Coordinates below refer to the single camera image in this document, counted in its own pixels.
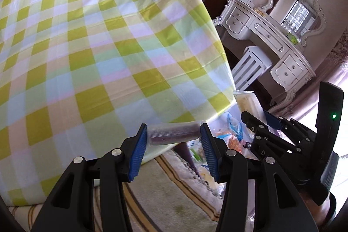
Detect striped blanket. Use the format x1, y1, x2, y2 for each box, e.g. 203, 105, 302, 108
8, 149, 227, 232

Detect stack of clear plastic cups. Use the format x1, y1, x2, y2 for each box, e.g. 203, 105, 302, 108
147, 120, 205, 146

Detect orange snack packet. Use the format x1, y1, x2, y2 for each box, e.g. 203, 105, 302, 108
217, 131, 243, 154

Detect translucent storage box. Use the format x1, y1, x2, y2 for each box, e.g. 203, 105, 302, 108
190, 90, 262, 184

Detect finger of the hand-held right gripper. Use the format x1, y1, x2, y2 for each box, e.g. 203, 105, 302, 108
263, 110, 316, 144
240, 111, 303, 161

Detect person's right hand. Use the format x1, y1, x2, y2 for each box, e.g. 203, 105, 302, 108
300, 192, 338, 232

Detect white ornate mirror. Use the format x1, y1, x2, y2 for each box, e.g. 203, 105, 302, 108
262, 0, 327, 48

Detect checked plastic tablecloth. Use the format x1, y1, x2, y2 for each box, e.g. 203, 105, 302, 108
0, 0, 236, 207

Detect white ornate dresser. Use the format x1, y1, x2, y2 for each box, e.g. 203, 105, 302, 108
212, 0, 317, 113

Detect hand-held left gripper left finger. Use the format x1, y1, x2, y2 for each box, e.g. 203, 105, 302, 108
30, 123, 149, 232

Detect white slatted stool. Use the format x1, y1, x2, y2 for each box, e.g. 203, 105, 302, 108
231, 45, 273, 92

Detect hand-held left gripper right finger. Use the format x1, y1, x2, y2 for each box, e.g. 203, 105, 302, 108
200, 123, 318, 232

